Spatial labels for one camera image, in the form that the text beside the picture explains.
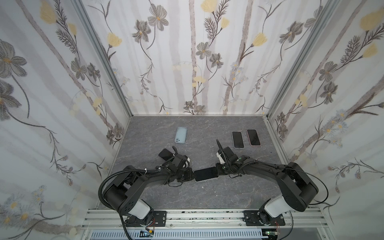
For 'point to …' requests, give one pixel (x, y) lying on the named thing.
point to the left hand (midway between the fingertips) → (193, 173)
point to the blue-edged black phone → (237, 139)
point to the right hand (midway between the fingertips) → (212, 169)
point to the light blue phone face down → (237, 139)
